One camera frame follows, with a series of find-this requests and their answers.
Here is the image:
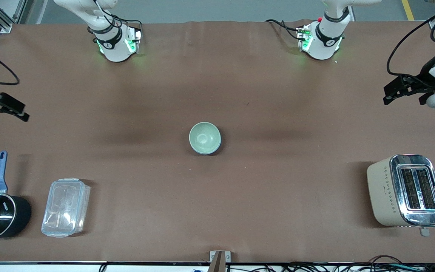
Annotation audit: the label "clear plastic food container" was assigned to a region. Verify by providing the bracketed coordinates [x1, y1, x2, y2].
[41, 178, 91, 238]

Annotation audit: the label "tangled black cables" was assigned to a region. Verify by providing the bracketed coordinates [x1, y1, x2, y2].
[225, 255, 435, 272]

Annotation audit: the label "brown table cover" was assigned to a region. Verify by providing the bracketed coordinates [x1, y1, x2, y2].
[0, 20, 435, 264]

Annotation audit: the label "metal base connector bracket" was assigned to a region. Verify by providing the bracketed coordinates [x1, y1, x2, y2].
[126, 26, 142, 54]
[296, 24, 313, 52]

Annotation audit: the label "beige chrome toaster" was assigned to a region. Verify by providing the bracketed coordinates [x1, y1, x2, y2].
[367, 154, 435, 237]

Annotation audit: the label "black arm base cable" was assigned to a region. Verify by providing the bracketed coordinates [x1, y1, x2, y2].
[265, 19, 302, 41]
[93, 0, 143, 42]

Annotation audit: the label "black left arm wrist cable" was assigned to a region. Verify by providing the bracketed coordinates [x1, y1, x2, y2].
[387, 0, 435, 78]

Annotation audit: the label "green bowl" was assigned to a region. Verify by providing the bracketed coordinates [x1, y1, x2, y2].
[189, 122, 221, 153]

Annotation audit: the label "black right arm base cable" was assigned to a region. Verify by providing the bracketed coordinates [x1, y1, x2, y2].
[93, 0, 143, 42]

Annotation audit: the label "black saucepan with blue handle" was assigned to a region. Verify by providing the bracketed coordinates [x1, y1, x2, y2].
[0, 151, 32, 241]

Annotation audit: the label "aluminium profile frame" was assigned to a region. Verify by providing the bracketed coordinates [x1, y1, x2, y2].
[0, 0, 26, 33]

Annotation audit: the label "black left arm base cable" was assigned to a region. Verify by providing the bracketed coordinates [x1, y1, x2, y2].
[265, 19, 302, 41]

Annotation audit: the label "metal table edge bracket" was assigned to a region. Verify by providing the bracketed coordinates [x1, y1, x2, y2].
[209, 250, 231, 272]

